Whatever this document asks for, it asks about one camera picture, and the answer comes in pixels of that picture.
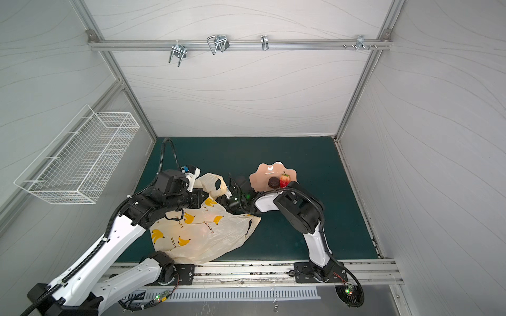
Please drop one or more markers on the pink wavy fruit plate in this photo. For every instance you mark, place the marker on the pink wavy fruit plate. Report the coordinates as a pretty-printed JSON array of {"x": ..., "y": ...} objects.
[{"x": 264, "y": 172}]

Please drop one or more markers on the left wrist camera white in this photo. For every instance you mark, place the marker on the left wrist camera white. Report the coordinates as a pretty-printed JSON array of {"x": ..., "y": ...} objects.
[{"x": 191, "y": 173}]

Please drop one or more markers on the metal ring clamp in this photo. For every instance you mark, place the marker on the metal ring clamp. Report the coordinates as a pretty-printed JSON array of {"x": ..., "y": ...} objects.
[{"x": 264, "y": 43}]

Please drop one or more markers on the metal hook clamp left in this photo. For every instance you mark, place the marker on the metal hook clamp left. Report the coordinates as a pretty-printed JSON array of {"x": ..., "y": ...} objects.
[{"x": 178, "y": 52}]

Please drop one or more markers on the metal hook clamp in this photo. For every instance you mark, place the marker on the metal hook clamp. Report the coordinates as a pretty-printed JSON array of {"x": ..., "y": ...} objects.
[
  {"x": 218, "y": 43},
  {"x": 178, "y": 52}
]

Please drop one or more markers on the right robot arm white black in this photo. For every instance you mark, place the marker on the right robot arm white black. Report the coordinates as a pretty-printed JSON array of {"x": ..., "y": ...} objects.
[{"x": 304, "y": 213}]

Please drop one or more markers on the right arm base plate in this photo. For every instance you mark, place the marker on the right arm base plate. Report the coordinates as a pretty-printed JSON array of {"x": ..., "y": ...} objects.
[{"x": 308, "y": 272}]

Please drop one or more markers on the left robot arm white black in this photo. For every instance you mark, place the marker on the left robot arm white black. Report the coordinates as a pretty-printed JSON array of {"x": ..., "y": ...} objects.
[{"x": 79, "y": 291}]

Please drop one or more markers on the metal bracket clamp right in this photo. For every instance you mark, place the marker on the metal bracket clamp right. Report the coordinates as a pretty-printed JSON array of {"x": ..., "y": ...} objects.
[{"x": 360, "y": 45}]

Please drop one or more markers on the white wire basket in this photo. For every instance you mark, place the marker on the white wire basket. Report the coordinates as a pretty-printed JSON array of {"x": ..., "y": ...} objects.
[{"x": 76, "y": 166}]

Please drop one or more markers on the green table mat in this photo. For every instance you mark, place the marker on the green table mat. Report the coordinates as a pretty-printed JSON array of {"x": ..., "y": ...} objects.
[{"x": 319, "y": 169}]

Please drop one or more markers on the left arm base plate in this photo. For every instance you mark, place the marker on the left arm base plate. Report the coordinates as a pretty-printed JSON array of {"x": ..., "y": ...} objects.
[{"x": 185, "y": 274}]

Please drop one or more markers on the dark purple plum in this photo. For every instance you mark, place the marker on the dark purple plum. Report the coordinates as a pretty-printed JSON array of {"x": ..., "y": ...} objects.
[{"x": 274, "y": 182}]

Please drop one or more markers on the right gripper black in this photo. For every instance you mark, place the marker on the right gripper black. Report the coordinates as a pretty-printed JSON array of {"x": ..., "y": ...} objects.
[{"x": 237, "y": 196}]

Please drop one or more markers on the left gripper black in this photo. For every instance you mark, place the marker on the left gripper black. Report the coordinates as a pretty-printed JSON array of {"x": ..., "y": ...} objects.
[{"x": 203, "y": 197}]

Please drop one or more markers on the cream banana print plastic bag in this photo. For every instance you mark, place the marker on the cream banana print plastic bag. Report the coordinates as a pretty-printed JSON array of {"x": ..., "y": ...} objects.
[{"x": 203, "y": 234}]

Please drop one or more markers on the metal hook clamp middle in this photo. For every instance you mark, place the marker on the metal hook clamp middle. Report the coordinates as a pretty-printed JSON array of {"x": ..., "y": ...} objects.
[{"x": 218, "y": 43}]

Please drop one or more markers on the aluminium crossbar rail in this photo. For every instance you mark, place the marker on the aluminium crossbar rail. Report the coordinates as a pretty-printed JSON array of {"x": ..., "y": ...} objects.
[{"x": 235, "y": 45}]

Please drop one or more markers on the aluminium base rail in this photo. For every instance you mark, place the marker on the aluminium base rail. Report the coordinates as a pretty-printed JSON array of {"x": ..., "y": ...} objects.
[{"x": 244, "y": 274}]

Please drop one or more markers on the red apple right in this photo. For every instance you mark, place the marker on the red apple right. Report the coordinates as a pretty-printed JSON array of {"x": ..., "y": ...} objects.
[{"x": 284, "y": 180}]

